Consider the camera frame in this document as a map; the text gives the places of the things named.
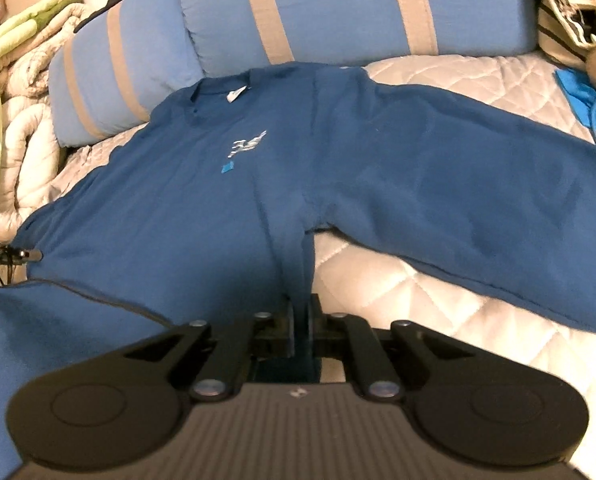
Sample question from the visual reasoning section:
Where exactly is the dark blue sweatshirt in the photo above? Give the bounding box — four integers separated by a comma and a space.
0, 60, 596, 480

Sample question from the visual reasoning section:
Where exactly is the white quilted comforter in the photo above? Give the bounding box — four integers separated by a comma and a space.
0, 96, 63, 242

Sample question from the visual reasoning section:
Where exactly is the left blue striped pillow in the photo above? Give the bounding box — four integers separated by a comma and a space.
48, 0, 202, 148

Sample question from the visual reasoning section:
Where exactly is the blue striped pillow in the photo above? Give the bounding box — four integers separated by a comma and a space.
48, 0, 202, 148
181, 0, 537, 77

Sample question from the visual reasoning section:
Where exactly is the turquoise cloth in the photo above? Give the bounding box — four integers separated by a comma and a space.
554, 68, 596, 134

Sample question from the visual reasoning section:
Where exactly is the right blue striped pillow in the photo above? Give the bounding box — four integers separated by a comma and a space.
181, 0, 537, 77

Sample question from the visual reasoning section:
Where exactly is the striped canvas bag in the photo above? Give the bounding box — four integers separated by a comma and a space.
537, 0, 596, 70

